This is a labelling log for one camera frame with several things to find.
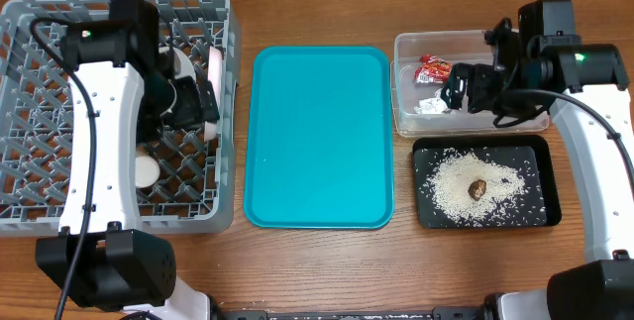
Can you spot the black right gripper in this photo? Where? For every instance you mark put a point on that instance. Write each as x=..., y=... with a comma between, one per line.
x=475, y=78

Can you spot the white tissue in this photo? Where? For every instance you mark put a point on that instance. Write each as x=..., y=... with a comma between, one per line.
x=433, y=106

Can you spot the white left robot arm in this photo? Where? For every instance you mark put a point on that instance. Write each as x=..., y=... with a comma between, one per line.
x=126, y=87

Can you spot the teal serving tray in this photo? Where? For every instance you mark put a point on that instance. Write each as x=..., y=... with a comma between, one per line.
x=319, y=147

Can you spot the grey bowl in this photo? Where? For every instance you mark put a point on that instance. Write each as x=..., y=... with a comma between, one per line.
x=181, y=79

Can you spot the white paper cup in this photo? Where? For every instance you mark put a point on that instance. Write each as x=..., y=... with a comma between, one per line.
x=147, y=170

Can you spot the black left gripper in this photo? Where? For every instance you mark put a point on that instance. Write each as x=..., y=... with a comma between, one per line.
x=199, y=100

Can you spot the red snack wrapper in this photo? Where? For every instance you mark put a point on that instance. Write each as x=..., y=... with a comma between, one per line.
x=432, y=70

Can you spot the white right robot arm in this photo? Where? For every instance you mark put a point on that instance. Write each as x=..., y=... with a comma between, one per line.
x=591, y=111

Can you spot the white rice grains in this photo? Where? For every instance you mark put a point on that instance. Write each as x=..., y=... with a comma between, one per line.
x=514, y=196

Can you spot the clear plastic container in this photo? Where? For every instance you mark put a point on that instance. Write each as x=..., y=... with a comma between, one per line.
x=453, y=46

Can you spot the grey dishwasher rack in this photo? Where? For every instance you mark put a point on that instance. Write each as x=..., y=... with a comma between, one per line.
x=195, y=189

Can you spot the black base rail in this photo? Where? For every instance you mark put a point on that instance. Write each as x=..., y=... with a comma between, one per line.
x=347, y=314

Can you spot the brown food scrap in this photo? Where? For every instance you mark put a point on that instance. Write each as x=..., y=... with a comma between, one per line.
x=477, y=189

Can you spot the black plastic tray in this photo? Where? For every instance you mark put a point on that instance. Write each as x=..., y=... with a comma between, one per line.
x=536, y=143

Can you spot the large white plate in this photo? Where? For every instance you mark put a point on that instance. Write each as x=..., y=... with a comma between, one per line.
x=214, y=75

